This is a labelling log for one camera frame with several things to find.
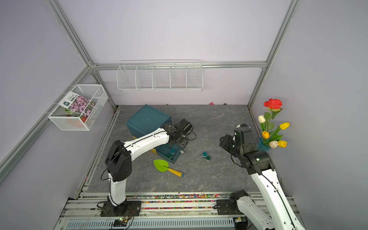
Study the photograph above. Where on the teal drawer cabinet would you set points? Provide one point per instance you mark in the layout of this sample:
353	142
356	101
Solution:
147	120

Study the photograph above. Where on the teal bottom drawer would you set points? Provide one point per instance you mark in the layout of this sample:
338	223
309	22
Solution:
163	151

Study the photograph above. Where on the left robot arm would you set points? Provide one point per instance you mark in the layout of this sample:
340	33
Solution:
119	165

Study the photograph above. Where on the long white wire basket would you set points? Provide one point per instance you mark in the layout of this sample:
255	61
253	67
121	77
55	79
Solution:
160	75

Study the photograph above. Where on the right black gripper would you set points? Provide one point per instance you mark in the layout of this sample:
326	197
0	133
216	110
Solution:
225	143

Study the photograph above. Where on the green toy shovel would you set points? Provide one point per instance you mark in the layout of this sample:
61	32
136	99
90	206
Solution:
163	166

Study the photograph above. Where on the small white wire basket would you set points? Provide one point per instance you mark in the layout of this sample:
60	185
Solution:
66	122

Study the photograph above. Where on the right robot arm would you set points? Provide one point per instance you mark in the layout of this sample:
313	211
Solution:
280	215

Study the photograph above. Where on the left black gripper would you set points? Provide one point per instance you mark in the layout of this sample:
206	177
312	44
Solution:
182	144

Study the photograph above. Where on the glass vase with flowers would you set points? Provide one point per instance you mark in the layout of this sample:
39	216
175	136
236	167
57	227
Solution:
270	136

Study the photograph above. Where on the colourful pebble tray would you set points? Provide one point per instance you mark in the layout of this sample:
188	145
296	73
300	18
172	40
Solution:
178	201

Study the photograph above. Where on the purple flower seed packet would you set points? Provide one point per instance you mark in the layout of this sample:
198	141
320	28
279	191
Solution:
75	104

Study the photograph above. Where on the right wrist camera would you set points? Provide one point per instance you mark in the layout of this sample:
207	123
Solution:
243	125

